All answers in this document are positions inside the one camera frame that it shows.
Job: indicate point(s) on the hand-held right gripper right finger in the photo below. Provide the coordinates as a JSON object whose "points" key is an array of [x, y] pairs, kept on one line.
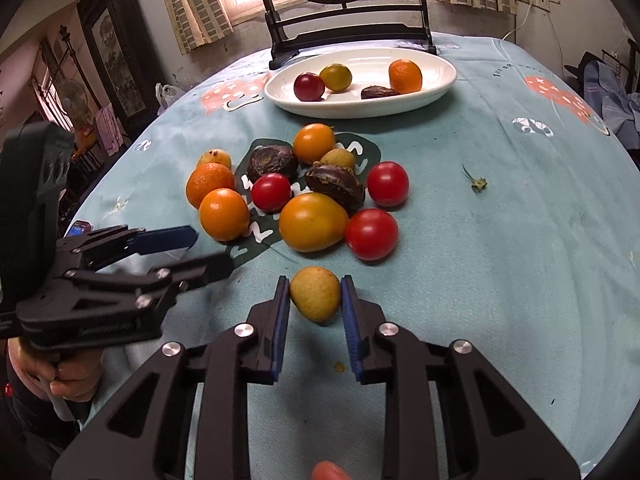
{"points": [[350, 330]]}

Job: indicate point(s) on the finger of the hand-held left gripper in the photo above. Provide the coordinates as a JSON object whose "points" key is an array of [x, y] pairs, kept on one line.
{"points": [[205, 269], [165, 239]]}

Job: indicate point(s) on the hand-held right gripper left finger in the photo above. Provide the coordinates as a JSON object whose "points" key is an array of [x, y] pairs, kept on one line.
{"points": [[280, 330]]}

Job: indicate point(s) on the yellow loquat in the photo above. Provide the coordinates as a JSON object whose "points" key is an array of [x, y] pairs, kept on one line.
{"points": [[315, 294]]}

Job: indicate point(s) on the small smooth orange citrus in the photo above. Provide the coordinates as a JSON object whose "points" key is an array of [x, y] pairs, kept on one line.
{"points": [[313, 143], [224, 213]]}

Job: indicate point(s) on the rough orange mandarin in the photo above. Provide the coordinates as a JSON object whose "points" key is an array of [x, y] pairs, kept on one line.
{"points": [[210, 182]]}

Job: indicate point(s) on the small orange loquat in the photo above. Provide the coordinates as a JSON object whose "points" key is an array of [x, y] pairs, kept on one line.
{"points": [[215, 158]]}

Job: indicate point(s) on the red cherry tomato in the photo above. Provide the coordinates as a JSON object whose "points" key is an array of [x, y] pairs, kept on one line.
{"points": [[270, 192], [371, 234], [387, 183]]}

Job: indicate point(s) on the large orange-yellow tomato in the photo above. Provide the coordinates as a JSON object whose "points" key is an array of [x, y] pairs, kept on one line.
{"points": [[313, 222]]}

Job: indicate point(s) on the dark wrinkled passion fruit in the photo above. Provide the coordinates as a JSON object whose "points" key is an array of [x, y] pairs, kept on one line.
{"points": [[271, 161], [335, 186]]}

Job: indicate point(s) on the small pale loquat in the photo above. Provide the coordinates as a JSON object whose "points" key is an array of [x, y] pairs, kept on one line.
{"points": [[340, 157]]}

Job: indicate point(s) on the white oval plate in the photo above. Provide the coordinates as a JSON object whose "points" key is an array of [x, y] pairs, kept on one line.
{"points": [[440, 80]]}

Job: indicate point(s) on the person's right hand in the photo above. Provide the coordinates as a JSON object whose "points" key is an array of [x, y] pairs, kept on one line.
{"points": [[330, 472]]}

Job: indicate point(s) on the person's left hand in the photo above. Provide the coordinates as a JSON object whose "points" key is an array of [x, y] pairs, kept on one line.
{"points": [[70, 375]]}

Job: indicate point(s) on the small blue device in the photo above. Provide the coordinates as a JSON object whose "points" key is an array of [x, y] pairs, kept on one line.
{"points": [[79, 229]]}

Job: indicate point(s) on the pink hanging cloth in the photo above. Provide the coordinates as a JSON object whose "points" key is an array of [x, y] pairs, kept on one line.
{"points": [[107, 127]]}

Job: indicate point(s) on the standing fan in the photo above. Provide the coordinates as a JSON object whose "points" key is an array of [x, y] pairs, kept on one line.
{"points": [[70, 95]]}

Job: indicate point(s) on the white plastic bag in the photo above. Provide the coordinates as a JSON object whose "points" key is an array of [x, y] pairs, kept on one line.
{"points": [[169, 97]]}

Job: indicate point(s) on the dark wooden coat stand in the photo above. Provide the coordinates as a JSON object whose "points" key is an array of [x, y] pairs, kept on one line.
{"points": [[66, 47]]}

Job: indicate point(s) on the green fruit stem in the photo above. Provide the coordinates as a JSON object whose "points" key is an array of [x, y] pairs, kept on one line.
{"points": [[477, 183]]}

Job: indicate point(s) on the dark red plum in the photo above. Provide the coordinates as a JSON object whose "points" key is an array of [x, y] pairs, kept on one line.
{"points": [[308, 86]]}

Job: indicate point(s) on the yellow-green tomato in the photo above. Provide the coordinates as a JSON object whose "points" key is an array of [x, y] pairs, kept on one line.
{"points": [[335, 77]]}

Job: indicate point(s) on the dark brown date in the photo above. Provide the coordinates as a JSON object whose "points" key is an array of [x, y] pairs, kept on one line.
{"points": [[377, 93]]}

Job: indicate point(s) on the oval orange kumquat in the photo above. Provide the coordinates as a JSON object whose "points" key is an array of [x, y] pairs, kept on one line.
{"points": [[405, 76]]}

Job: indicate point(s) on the black-framed painted table screen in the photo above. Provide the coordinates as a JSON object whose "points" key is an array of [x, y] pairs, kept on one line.
{"points": [[350, 42]]}

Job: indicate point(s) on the blue clothes pile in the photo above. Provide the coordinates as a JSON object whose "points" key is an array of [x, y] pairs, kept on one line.
{"points": [[612, 100]]}

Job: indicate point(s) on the black framed wall picture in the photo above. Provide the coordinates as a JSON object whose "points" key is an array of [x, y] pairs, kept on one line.
{"points": [[112, 55]]}

